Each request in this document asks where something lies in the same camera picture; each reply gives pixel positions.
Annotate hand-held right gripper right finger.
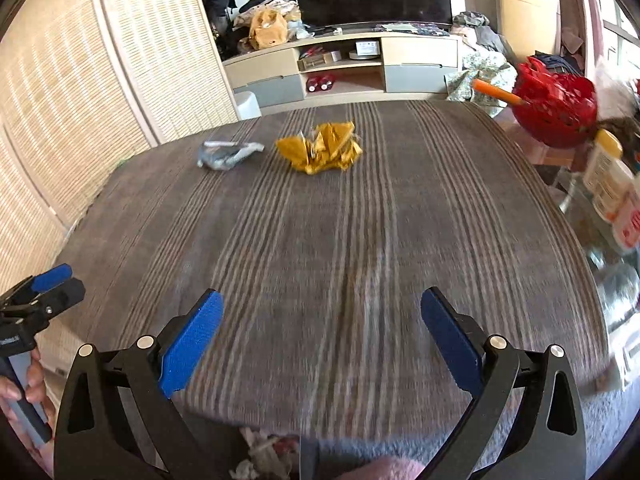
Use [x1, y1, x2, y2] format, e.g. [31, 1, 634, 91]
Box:
[420, 286, 587, 480]

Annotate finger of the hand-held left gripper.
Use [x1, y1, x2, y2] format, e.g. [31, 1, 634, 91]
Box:
[0, 263, 74, 307]
[0, 279, 86, 329]

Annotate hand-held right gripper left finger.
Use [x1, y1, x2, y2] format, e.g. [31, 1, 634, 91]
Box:
[54, 289, 224, 480]

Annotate white plastic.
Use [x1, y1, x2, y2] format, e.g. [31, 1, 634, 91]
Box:
[231, 430, 297, 480]

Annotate dark grey trash bin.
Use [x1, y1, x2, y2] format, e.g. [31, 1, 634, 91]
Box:
[220, 422, 321, 480]

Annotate gold wrapper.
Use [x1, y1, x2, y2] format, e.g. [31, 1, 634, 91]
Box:
[276, 121, 363, 176]

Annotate person's left hand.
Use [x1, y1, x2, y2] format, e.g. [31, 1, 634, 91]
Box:
[0, 349, 48, 423]

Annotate woven rattan doors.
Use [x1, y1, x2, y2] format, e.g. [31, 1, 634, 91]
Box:
[0, 0, 241, 281]

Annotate pink fluffy clothing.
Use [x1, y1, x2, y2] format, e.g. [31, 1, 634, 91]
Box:
[345, 457, 426, 480]

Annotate grey plaid tablecloth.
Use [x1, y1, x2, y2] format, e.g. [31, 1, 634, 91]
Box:
[37, 99, 618, 466]

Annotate crumpled silver wrapper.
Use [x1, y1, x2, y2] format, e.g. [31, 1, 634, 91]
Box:
[197, 140, 266, 172]

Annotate white pink label bottle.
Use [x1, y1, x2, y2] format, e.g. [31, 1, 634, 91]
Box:
[612, 175, 640, 253]

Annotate cream lotion bottle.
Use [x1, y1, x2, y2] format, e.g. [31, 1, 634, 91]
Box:
[582, 129, 633, 223]

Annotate white cylindrical bin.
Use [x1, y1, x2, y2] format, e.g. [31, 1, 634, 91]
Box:
[232, 91, 262, 120]

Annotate red plastic basket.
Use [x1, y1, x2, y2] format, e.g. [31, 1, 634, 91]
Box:
[512, 56, 598, 148]

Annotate orange pen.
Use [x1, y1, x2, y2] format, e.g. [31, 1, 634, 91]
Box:
[472, 78, 526, 106]

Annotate floral cloth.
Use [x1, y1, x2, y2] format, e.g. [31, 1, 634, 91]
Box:
[445, 52, 518, 118]

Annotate beige grey television cabinet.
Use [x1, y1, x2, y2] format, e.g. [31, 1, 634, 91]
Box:
[222, 22, 463, 108]

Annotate round white device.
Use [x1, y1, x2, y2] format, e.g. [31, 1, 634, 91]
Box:
[350, 40, 382, 61]

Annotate grey clothes pile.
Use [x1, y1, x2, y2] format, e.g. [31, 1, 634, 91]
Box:
[452, 11, 516, 56]

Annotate yellow plush toy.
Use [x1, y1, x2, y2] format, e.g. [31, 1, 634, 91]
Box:
[248, 9, 291, 51]

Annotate folded clothes pile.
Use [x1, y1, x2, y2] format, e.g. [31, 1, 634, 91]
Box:
[235, 0, 306, 28]

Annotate pink curtain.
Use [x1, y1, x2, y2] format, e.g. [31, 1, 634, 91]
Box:
[555, 0, 601, 56]

